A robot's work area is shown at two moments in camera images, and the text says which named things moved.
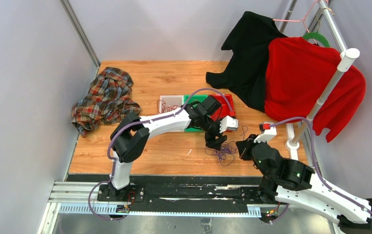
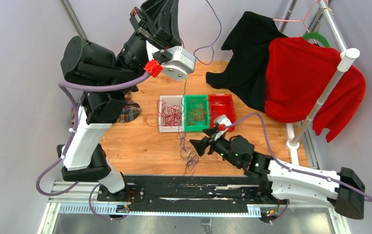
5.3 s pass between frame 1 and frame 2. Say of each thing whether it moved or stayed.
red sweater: stayed
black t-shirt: stayed
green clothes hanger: stayed
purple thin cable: moved
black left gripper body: moved
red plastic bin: stayed
